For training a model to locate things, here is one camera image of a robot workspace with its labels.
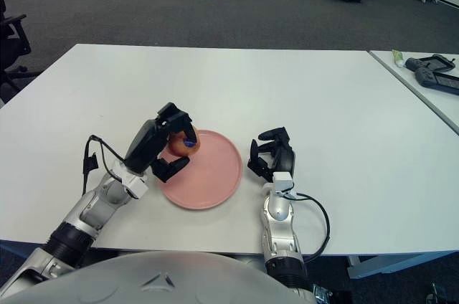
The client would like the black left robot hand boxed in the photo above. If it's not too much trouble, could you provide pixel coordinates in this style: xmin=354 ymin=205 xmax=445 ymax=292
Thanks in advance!
xmin=123 ymin=102 xmax=200 ymax=184

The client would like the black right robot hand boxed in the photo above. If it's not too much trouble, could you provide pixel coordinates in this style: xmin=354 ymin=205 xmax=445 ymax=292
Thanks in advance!
xmin=246 ymin=126 xmax=297 ymax=184

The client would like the red yellow apple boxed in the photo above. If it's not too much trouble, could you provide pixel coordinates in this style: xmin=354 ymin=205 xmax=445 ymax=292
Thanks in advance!
xmin=168 ymin=131 xmax=201 ymax=158

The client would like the pink round plate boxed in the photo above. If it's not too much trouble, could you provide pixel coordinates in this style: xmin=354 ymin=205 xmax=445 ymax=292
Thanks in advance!
xmin=156 ymin=129 xmax=245 ymax=211

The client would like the grey robot torso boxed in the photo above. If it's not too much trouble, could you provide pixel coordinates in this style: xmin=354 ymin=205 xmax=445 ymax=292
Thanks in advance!
xmin=0 ymin=250 xmax=302 ymax=304

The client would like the black handheld controller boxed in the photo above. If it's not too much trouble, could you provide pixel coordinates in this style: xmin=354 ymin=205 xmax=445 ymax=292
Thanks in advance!
xmin=415 ymin=67 xmax=459 ymax=97
xmin=404 ymin=54 xmax=459 ymax=72

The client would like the black office chair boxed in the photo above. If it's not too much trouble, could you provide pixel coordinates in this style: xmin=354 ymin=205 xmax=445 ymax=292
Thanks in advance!
xmin=0 ymin=0 xmax=41 ymax=104

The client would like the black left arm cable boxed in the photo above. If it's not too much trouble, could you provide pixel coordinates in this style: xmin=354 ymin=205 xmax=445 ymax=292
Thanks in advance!
xmin=82 ymin=134 xmax=127 ymax=198

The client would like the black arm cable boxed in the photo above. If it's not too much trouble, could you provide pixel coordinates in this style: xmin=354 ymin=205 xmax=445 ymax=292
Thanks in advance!
xmin=288 ymin=192 xmax=331 ymax=260
xmin=82 ymin=134 xmax=127 ymax=198

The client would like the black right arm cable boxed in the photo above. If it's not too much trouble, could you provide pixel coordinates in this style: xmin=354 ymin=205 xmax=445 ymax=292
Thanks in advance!
xmin=288 ymin=192 xmax=331 ymax=260

